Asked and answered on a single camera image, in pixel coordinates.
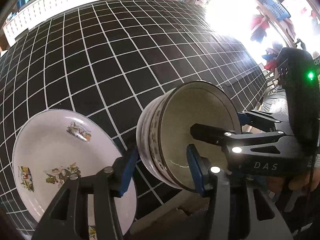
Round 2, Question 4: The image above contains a plain white bowl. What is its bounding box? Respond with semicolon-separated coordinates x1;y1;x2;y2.
136;99;162;180

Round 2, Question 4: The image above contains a cartoon print white plate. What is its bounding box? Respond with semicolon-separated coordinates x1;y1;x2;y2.
12;109;137;239

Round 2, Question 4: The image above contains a white TV cabinet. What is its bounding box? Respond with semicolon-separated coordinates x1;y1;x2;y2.
2;0;94;46

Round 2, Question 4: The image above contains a black white grid tablecloth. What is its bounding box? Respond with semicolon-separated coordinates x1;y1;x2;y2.
1;0;266;238

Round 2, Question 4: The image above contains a floral patterned bowl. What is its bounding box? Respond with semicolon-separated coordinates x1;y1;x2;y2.
141;81;242;191

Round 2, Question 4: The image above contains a blue plastic basket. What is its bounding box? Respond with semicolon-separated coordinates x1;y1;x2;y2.
257;0;291;21

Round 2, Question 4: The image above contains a person right hand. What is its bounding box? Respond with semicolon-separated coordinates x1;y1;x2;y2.
266;167;320;193

